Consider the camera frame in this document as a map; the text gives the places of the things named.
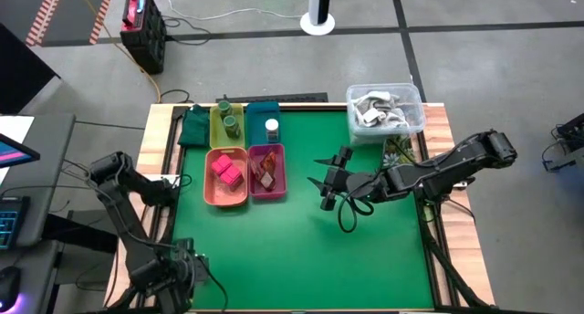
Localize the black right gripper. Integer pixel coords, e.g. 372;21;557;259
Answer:
308;145;382;210

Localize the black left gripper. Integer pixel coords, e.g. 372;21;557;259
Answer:
136;240;210;314

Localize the orange taco mix packet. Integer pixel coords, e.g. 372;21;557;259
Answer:
259;148;278;174

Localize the white-lid spice jar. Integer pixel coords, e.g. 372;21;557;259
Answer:
265;118;280;143

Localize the pink-lid spice container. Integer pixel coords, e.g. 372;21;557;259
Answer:
220;165;245;191
210;153;234;176

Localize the pink plastic bin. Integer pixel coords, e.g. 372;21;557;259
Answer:
247;143;288;201

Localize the white cloth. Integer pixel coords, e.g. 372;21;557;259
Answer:
355;90;398;128

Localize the green succulent plant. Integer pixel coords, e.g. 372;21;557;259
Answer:
381;134;419;169

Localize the blue plastic bin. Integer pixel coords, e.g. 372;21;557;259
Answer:
245;101;282;146

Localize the black perforated panel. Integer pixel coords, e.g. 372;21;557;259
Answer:
214;91;329;104

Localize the orange plastic bin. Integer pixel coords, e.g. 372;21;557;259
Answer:
203;146;250;207

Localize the grey cloth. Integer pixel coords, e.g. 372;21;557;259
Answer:
387;92;419;128

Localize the clear plastic storage box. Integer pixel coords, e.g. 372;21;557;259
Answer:
345;82;427;145

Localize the yellow-green plastic bin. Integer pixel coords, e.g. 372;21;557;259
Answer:
209;102;246;150

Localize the dark green cloth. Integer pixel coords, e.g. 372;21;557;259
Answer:
176;103;212;149

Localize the grey desk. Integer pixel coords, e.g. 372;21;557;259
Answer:
0;112;77;314

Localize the black glowing computer mouse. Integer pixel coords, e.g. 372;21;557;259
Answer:
0;266;23;314

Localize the black backlit keyboard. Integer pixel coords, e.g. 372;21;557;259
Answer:
0;195;31;251

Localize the black computer monitor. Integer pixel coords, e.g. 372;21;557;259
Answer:
0;131;41;170

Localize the black crate with red top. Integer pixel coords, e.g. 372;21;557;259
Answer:
119;0;168;76

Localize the black mat with striped edges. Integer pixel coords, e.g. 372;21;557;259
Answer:
0;0;115;47

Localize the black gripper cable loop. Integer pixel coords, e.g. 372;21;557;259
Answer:
336;193;375;235

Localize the black aluminium table frame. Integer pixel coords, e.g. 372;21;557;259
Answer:
162;104;492;314

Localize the white floor cable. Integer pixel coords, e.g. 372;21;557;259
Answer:
166;0;305;22

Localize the black floor cable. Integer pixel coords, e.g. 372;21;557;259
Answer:
162;15;214;47

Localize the yellow floor cable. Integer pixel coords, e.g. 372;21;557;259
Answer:
72;0;163;104

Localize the black device with cables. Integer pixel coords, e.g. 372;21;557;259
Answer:
541;112;584;173

